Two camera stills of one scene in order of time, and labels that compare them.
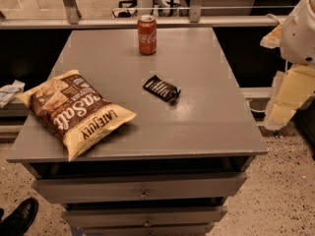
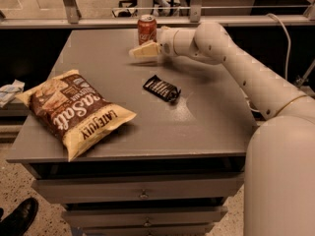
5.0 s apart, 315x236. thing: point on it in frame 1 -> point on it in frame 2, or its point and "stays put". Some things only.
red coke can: [147, 34] stays put
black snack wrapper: [162, 88] stays put
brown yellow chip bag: [72, 111] stays put
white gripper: [299, 36] -> [167, 40]
